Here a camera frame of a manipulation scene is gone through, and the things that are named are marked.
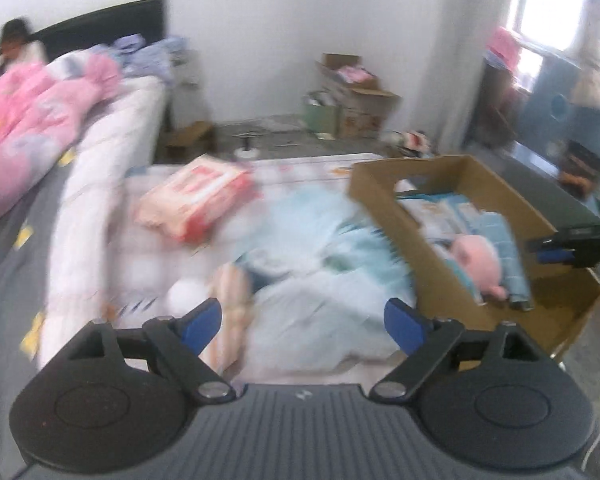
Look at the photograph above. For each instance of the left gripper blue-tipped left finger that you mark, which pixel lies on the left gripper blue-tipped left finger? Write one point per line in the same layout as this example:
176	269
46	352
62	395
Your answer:
177	344

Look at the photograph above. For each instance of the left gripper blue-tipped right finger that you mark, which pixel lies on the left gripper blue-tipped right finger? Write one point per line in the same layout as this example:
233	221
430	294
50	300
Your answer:
426	344

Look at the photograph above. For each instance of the small white sock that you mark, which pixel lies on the small white sock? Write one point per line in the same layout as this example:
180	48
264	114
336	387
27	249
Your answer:
185	295

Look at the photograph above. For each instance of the light blue checkered towel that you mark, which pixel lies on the light blue checkered towel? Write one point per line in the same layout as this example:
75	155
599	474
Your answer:
494	227

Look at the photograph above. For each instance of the brown cardboard box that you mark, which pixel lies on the brown cardboard box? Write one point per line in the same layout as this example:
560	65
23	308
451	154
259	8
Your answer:
463	232

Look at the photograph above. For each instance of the pink plush toy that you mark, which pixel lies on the pink plush toy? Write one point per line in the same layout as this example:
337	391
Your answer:
475	262

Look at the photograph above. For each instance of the light blue fluffy blanket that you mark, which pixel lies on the light blue fluffy blanket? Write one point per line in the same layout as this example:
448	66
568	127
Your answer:
322	272

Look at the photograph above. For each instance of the pink red wet wipes pack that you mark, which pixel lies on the pink red wet wipes pack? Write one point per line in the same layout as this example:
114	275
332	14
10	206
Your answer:
187	205

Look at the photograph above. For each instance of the small cardboard box on floor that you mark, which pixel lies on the small cardboard box on floor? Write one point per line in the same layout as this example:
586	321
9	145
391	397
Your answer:
190	142

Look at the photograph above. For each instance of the white patterned mattress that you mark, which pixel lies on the white patterned mattress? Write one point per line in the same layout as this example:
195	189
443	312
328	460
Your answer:
122	135

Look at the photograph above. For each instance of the green box in corner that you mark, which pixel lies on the green box in corner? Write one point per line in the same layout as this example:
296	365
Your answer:
321	113

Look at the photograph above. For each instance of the stacked cardboard boxes in corner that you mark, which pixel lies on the stacked cardboard boxes in corner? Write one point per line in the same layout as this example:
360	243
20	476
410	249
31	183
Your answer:
363	103

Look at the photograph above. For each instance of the pink quilted blanket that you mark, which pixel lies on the pink quilted blanket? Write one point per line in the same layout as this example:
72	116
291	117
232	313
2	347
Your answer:
41	116

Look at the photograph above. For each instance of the pile of blue grey clothes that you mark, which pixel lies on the pile of blue grey clothes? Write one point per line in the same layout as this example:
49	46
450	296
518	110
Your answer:
136	58

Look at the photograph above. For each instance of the dark wooden headboard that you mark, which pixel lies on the dark wooden headboard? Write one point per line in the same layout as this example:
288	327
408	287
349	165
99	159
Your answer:
149	18

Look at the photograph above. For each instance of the child with dark hair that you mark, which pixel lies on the child with dark hair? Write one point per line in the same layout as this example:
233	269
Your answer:
18	45

